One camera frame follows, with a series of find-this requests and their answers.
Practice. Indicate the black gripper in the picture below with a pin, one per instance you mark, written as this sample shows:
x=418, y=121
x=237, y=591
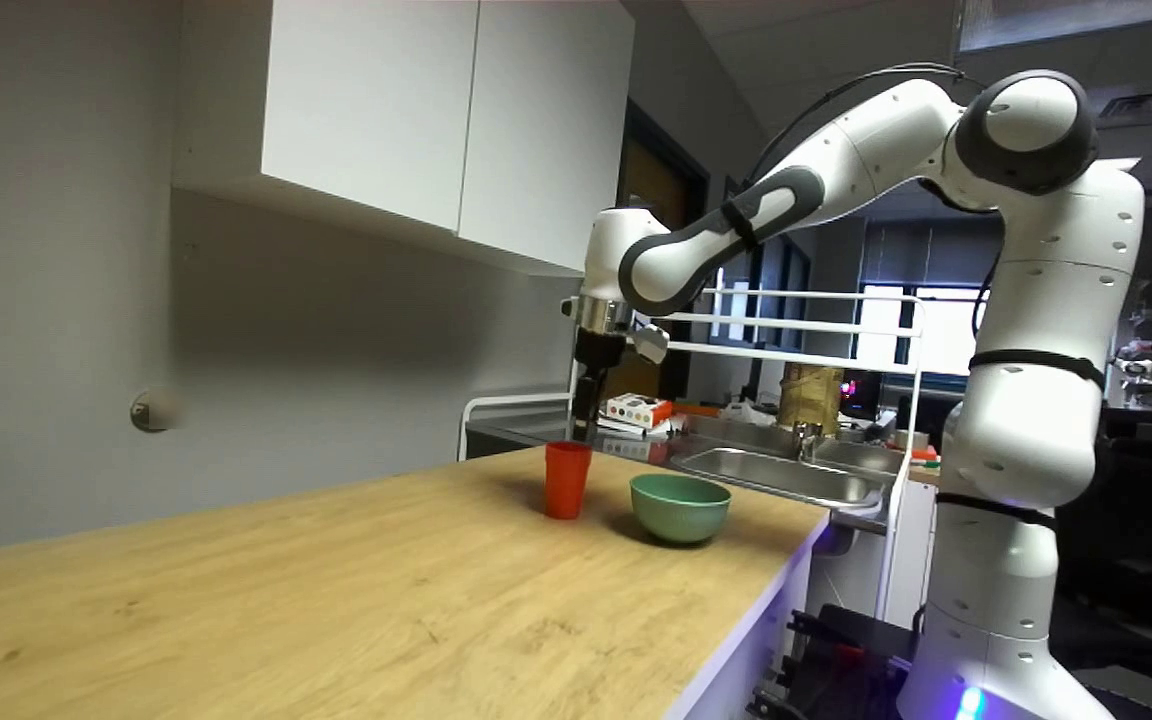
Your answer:
x=597, y=343

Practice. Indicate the orange plastic cup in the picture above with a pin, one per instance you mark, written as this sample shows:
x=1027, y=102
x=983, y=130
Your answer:
x=565, y=483

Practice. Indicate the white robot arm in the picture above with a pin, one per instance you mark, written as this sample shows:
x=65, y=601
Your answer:
x=1028, y=400

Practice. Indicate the green bowl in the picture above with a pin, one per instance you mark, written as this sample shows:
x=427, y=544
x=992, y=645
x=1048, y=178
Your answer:
x=676, y=511

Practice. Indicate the red and white box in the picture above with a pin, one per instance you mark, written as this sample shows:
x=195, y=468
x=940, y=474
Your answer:
x=643, y=415

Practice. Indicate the white metal rack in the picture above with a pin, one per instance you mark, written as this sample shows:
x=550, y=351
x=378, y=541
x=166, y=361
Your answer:
x=791, y=359

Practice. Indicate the stainless steel sink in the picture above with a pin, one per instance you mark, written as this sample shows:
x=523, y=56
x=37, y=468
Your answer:
x=791, y=477

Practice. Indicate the brown cylindrical container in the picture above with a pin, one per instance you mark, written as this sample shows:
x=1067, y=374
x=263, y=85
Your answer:
x=810, y=398

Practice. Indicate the dark wooden door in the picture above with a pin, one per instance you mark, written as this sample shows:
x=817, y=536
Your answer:
x=662, y=172

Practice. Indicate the bright window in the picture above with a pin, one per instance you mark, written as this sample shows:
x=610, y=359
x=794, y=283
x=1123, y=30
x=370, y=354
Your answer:
x=922, y=335

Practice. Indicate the black equipment with red parts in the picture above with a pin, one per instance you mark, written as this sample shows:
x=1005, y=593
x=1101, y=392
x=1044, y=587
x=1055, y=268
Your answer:
x=841, y=663

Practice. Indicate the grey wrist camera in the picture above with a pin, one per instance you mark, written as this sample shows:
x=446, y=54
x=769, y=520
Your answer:
x=648, y=343

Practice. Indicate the white wall cabinet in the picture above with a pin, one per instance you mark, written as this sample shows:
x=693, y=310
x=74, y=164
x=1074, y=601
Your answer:
x=470, y=121

